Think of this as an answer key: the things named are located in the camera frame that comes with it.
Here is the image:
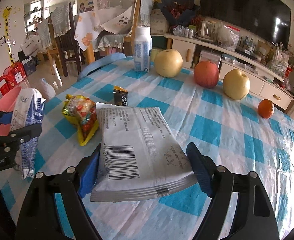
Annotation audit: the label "wooden chair light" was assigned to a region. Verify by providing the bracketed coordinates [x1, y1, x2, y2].
[96, 0, 154, 58]

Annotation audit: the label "yellow pear left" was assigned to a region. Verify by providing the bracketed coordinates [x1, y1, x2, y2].
[154, 49, 183, 77]

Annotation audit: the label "blue cushion chair back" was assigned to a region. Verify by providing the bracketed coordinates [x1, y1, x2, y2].
[77, 53, 126, 81]

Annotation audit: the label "dark wooden chair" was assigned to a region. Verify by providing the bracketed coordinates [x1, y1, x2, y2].
[50, 2, 82, 76]

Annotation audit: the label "yellow pear right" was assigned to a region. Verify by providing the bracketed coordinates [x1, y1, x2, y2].
[223, 69, 250, 100]

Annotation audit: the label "red gift boxes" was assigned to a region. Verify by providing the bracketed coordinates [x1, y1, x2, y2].
[0, 61, 26, 96]

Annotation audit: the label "pink plastic trash bin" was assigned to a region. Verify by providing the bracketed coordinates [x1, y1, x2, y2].
[0, 86, 23, 137]

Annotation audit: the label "white tv cabinet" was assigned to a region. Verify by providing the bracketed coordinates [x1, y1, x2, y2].
[164, 34, 294, 111]

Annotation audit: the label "white floral dining tablecloth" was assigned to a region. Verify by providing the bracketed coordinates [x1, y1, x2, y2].
[74, 10, 104, 51]

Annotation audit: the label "green waste bin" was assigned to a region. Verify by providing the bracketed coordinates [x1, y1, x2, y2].
[150, 48, 163, 62]

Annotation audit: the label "electric kettle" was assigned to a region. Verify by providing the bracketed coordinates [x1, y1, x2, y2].
[197, 21, 215, 40]

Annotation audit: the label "dark silver foil bag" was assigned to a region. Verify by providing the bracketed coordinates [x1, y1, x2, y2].
[90, 103, 197, 203]

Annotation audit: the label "yellow green snack bag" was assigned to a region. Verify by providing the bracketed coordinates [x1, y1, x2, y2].
[62, 94, 99, 146]

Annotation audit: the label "small orange tangerine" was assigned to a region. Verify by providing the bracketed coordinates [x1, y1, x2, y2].
[257, 99, 274, 119]

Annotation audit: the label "white blue printed package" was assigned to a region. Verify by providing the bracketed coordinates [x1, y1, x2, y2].
[10, 88, 46, 179]

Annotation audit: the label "dark flower bouquet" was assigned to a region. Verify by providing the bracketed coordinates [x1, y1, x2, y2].
[158, 0, 199, 26]

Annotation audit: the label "yellow pear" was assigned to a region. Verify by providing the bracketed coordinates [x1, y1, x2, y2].
[223, 69, 250, 100]
[154, 49, 183, 77]

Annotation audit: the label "white milk bottle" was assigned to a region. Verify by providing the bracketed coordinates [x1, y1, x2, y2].
[134, 27, 152, 72]

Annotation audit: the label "coffee stick packet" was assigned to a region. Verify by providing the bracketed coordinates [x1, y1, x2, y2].
[113, 86, 128, 107]

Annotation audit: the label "red apple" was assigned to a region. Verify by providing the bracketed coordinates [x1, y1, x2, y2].
[194, 61, 219, 88]

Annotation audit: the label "white mesh food cover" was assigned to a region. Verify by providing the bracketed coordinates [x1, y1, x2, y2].
[92, 0, 134, 34]

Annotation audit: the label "black flat television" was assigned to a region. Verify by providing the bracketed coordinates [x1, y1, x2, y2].
[200, 0, 291, 48]

